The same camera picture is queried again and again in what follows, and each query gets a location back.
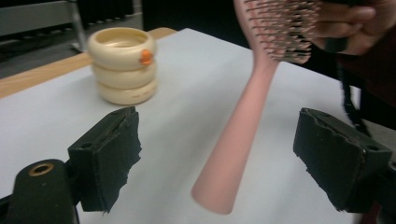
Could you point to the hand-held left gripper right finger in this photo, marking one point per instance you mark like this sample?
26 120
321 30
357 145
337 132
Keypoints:
339 161

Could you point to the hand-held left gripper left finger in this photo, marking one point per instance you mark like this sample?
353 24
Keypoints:
106 161

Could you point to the pink hairbrush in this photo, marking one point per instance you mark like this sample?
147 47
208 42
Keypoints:
239 133

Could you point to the cream ribbed round holder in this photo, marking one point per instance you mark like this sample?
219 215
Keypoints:
124 74

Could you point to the white metal stand frame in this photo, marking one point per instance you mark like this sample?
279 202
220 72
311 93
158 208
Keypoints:
37 18

